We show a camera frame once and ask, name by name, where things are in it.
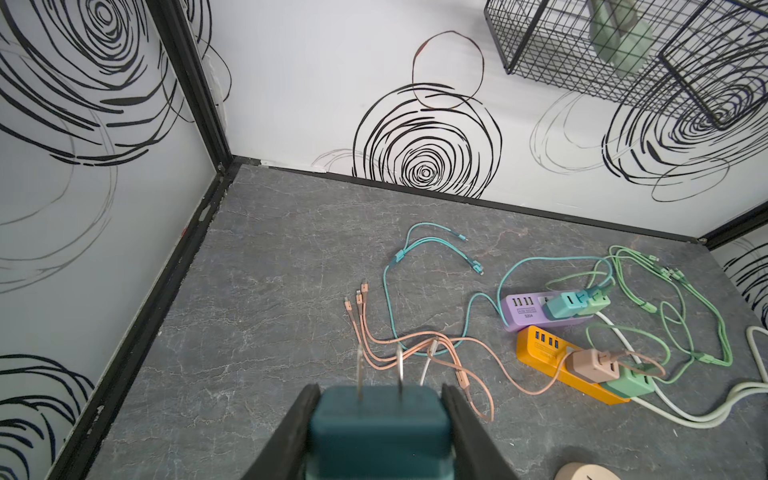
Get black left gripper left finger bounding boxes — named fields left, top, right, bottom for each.
left=241, top=384, right=321, bottom=480

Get light green charger adapter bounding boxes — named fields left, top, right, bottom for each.
left=601, top=366, right=656, bottom=399
left=577, top=288, right=611, bottom=316

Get brown thin cable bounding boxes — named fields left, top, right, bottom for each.
left=343, top=281, right=667, bottom=423

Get orange power strip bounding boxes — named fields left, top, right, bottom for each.
left=516, top=326, right=629, bottom=406

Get round pink power socket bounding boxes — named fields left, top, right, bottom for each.
left=554, top=462, right=620, bottom=480

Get purple power strip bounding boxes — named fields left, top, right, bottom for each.
left=501, top=291, right=594, bottom=333

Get green thin cable bundle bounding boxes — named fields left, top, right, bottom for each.
left=542, top=269, right=697, bottom=385

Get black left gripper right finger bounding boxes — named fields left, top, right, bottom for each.
left=440, top=384, right=518, bottom=480

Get pink charger adapter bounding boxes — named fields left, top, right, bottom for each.
left=566, top=349, right=620, bottom=384

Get green tongs in basket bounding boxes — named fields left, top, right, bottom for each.
left=587, top=1, right=655, bottom=77

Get black wire wall basket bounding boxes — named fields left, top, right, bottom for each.
left=483, top=1, right=767, bottom=130

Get teal multi-head charging cable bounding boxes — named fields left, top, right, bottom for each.
left=381, top=221, right=616, bottom=355

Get teal charger adapter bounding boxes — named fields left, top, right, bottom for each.
left=543, top=290, right=588, bottom=321
left=305, top=349, right=455, bottom=479

